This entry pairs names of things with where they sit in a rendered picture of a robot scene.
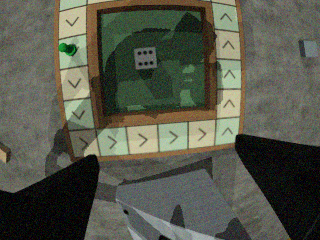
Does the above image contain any grey die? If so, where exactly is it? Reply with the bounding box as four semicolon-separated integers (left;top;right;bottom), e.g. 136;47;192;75
135;47;156;69

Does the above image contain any green game pawn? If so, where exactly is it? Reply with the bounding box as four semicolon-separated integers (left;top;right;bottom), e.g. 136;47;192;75
59;43;76;56

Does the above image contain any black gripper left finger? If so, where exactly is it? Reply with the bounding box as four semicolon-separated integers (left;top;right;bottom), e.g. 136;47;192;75
0;155;100;240

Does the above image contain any tan wooden bar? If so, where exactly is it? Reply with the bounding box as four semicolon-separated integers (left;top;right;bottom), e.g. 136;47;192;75
0;144;11;163

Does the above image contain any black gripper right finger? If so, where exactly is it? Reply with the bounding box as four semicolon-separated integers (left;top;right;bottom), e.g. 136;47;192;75
235;135;320;240

